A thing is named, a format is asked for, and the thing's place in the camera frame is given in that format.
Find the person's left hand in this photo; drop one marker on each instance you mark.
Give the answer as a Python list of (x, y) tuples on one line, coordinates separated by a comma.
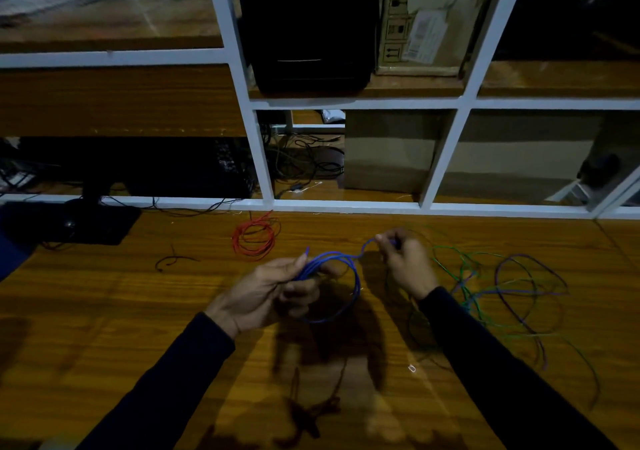
[(247, 297)]

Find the person's right hand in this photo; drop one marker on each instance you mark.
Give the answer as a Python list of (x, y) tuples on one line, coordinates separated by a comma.
[(412, 269)]

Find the person's left thumb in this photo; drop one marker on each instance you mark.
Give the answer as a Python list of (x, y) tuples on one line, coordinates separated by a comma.
[(302, 287)]

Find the person's right fingers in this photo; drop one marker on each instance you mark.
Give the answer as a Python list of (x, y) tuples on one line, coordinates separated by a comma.
[(395, 244)]

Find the person's right forearm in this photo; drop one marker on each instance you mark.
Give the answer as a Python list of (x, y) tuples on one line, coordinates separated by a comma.
[(500, 379)]

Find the person's left forearm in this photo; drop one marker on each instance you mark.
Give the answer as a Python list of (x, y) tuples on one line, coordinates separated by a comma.
[(165, 389)]

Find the beige board panel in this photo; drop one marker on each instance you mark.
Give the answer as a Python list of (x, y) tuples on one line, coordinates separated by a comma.
[(390, 154)]

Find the black computer monitor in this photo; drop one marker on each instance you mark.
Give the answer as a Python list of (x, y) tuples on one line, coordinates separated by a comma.
[(150, 169)]

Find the cardboard box with label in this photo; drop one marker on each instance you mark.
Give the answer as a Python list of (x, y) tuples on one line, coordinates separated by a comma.
[(425, 29)]

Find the black box appliance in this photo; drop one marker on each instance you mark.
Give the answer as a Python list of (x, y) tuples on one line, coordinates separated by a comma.
[(310, 29)]

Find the grey keyboard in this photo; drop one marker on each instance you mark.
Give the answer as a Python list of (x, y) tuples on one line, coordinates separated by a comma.
[(45, 4)]

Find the white partition frame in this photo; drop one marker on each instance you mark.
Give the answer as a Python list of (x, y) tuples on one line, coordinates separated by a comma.
[(240, 89)]

